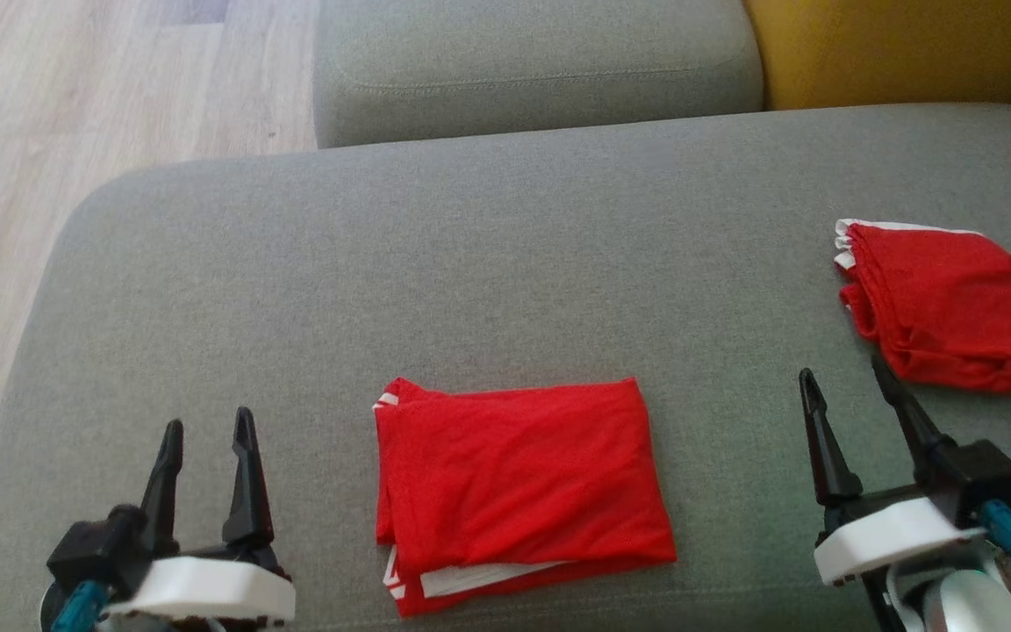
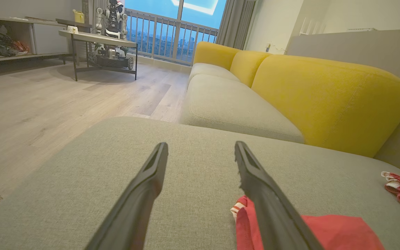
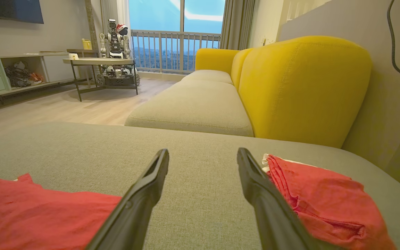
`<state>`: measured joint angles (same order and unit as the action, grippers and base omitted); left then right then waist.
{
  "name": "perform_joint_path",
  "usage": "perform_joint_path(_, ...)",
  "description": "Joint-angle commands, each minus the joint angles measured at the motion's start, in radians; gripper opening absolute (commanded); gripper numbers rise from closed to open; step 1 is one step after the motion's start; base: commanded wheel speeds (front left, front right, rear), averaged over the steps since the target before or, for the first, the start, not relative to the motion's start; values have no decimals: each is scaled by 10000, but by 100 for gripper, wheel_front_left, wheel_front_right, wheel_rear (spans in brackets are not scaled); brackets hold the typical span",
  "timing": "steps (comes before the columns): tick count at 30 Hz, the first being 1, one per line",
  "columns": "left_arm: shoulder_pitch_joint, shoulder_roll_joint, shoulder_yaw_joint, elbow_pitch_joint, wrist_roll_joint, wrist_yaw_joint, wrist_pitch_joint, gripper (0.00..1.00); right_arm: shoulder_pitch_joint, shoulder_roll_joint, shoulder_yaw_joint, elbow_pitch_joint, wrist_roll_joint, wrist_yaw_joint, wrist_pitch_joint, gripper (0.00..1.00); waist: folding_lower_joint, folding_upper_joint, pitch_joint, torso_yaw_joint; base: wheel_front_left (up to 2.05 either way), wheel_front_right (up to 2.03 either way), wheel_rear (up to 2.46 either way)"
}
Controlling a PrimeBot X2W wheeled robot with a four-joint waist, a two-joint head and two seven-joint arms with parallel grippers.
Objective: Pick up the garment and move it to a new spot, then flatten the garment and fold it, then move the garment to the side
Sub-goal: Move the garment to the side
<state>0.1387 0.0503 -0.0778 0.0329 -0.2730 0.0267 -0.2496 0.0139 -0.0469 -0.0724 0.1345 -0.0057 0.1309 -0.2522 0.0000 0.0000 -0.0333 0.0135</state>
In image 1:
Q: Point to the grey sofa seat cushion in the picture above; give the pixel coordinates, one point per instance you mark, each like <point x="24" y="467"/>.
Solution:
<point x="470" y="263"/>

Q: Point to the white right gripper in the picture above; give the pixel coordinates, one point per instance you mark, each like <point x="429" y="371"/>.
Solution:
<point x="883" y="535"/>

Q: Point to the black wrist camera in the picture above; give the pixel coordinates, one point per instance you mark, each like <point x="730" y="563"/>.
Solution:
<point x="984" y="474"/>
<point x="97" y="544"/>

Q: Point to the red Bulls 23 jersey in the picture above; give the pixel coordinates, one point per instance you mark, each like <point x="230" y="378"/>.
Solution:
<point x="523" y="474"/>

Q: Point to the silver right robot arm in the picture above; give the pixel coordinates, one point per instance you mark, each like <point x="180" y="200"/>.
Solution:
<point x="966" y="606"/>

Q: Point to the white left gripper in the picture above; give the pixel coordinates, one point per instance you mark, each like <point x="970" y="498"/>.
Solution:
<point x="207" y="588"/>

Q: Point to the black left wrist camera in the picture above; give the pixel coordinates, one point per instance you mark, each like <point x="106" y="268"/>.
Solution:
<point x="97" y="544"/>

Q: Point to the red shorts white trim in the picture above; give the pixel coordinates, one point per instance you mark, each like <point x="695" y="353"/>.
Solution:
<point x="953" y="307"/>

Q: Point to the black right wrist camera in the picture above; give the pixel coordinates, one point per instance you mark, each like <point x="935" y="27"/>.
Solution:
<point x="984" y="474"/>

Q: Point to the yellow pillow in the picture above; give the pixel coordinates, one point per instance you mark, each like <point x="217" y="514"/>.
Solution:
<point x="892" y="48"/>

